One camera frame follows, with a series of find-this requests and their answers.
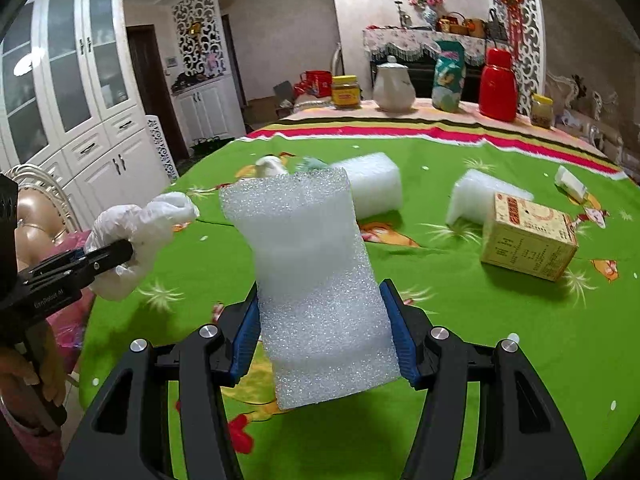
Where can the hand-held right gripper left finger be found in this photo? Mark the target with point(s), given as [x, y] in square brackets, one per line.
[244, 350]

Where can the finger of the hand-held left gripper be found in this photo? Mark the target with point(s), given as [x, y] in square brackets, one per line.
[112, 257]
[55, 265]

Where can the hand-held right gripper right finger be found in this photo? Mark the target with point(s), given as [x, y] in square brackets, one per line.
[406, 350]

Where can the pink lined trash bin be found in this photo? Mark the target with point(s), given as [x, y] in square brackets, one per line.
[70, 330]

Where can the white plastic bag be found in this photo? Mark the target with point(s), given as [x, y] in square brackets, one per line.
[130, 225]

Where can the white foam sheet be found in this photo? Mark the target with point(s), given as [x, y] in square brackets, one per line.
[315, 285]

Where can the beige carton box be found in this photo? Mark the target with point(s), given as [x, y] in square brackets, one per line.
[525, 245]

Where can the white foam block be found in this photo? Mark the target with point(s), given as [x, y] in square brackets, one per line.
[470, 195]
[372, 185]

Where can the white tissue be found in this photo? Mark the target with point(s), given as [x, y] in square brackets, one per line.
[270, 166]

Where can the green white wrapper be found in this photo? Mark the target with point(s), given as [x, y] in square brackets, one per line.
[312, 163]

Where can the person's left forearm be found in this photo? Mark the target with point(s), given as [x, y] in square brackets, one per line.
[25, 450]

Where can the person's left hand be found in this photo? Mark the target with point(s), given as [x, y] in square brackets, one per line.
[50, 380]

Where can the ornate tufted leather chair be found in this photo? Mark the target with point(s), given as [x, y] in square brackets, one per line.
[32, 215]

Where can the green printed tablecloth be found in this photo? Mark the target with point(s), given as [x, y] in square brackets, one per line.
[475, 335]

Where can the white lattice floor panel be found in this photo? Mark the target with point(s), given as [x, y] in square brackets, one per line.
[162, 150]

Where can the dark wooden door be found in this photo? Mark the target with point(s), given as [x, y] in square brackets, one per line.
[155, 90]

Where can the small white cabinet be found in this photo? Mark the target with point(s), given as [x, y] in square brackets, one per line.
[207, 110]

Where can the tall white glass cabinet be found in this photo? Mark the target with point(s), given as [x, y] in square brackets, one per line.
[70, 85]

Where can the open cardboard box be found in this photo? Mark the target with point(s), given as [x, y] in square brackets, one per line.
[267, 105]

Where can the white lattice cabinet screen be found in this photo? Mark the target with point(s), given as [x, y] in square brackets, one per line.
[200, 30]

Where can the small red gift bag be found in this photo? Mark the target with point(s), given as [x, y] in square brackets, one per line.
[301, 85]

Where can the white ceramic teapot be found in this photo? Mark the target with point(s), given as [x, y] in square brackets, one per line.
[394, 87]

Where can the yellow label jar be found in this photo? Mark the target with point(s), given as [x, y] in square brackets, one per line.
[346, 94]

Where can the large red gift bag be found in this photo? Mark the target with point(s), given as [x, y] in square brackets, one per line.
[320, 84]

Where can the small yellow lid jar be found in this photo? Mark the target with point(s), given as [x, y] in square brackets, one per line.
[542, 111]

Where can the green snack bag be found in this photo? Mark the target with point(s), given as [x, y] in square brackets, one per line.
[448, 77]

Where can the red thermos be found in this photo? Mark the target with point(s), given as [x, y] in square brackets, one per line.
[497, 87]

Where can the black piano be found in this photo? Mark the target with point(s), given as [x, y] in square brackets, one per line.
[422, 67]

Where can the ornate beige armchair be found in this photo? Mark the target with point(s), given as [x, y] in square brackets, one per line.
[560, 91]

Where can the floral lace piano cloth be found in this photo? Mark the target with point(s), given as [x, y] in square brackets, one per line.
[390, 40]

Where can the woven basket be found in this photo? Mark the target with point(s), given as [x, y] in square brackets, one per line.
[452, 25]

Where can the brown bag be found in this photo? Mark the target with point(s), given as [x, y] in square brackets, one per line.
[475, 28]

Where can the dark handbag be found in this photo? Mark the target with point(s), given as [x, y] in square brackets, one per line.
[497, 27]

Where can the tall white lattice screen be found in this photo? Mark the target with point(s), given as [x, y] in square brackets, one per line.
[530, 35]

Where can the flower vase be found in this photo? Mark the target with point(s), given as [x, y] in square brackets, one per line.
[427, 5]

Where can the red knot wall decoration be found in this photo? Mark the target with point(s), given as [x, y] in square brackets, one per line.
[511, 5]

